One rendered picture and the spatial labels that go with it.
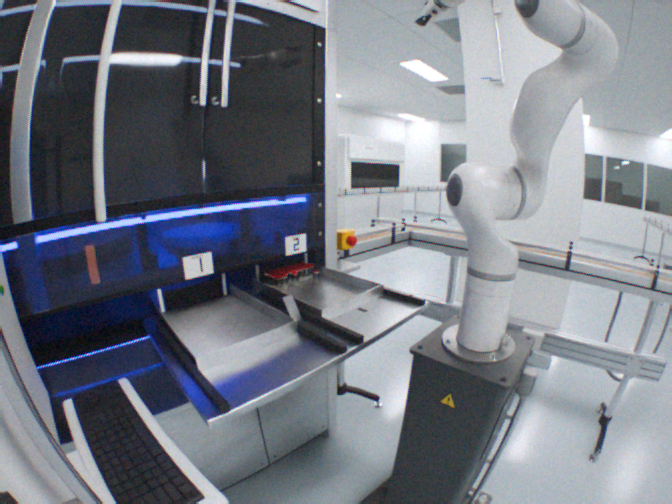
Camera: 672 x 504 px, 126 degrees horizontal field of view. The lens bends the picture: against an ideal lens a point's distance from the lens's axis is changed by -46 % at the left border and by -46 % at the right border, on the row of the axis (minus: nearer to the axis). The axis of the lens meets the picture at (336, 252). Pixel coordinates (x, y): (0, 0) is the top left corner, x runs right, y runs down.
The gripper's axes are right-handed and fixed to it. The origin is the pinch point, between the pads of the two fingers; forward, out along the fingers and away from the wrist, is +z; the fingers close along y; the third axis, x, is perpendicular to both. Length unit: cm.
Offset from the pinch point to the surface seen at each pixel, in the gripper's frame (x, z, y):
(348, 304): -12, -26, -94
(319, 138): 11, 9, -57
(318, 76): 20.6, 11.1, -37.2
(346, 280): -16, -5, -96
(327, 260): -10, 5, -95
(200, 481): 15, -76, -111
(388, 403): -83, 17, -167
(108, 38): 68, -38, -53
